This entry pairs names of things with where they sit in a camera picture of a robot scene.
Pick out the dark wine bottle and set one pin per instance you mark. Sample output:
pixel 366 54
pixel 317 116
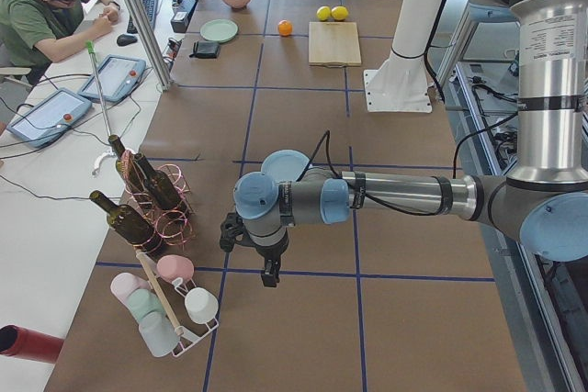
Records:
pixel 130 225
pixel 124 165
pixel 159 186

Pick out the yellow lemon right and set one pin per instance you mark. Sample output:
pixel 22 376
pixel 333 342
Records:
pixel 339 13

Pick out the yellow lemon left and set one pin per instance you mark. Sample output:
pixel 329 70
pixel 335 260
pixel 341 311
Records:
pixel 323 13

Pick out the black keyboard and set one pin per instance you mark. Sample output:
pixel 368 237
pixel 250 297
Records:
pixel 151 10

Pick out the seated person green shirt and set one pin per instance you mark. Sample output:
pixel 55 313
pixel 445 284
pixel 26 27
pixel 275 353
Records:
pixel 38 33

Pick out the red cylinder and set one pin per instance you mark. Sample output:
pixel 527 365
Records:
pixel 30 344

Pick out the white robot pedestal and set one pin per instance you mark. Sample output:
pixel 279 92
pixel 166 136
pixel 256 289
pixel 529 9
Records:
pixel 400 83

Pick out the copper wire bottle rack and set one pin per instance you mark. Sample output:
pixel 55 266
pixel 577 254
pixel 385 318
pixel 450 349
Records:
pixel 172 226

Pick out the teach pendant near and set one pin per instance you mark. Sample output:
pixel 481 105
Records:
pixel 48 120

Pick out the orange fruit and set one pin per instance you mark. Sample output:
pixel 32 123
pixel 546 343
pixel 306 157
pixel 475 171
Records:
pixel 284 28

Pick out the white cup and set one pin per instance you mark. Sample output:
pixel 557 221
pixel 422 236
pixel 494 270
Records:
pixel 201 305

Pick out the teach pendant far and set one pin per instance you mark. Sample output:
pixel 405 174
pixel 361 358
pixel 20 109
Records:
pixel 118 75

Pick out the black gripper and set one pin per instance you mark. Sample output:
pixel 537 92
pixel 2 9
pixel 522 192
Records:
pixel 269 253

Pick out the teach pendant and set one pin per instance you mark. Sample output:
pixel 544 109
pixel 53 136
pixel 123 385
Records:
pixel 48 120
pixel 118 75

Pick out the yellow lemon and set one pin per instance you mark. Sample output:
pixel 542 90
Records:
pixel 339 13
pixel 323 13

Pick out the wooden cutting board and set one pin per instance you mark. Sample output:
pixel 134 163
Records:
pixel 334 44

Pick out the black computer mouse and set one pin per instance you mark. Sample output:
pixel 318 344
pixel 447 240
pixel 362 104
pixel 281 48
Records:
pixel 124 40

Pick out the dark folded cloth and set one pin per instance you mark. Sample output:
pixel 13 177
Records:
pixel 205 50

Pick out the pale blue cup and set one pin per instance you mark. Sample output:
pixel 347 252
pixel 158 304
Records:
pixel 158 333

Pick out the mint green cup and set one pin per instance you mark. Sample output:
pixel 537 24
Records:
pixel 141 302

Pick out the green plate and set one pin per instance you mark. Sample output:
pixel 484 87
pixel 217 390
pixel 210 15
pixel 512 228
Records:
pixel 219 30

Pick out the light pink cup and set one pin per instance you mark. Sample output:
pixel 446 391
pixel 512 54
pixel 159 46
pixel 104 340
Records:
pixel 124 284

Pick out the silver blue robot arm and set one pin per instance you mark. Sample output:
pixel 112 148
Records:
pixel 541 202

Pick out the reacher grabber stick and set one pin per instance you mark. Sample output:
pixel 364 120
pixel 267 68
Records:
pixel 110 152

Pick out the aluminium frame post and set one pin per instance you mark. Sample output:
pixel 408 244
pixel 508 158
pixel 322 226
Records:
pixel 149 42

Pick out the white cup rack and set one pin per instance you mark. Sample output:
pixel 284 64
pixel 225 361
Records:
pixel 172 296

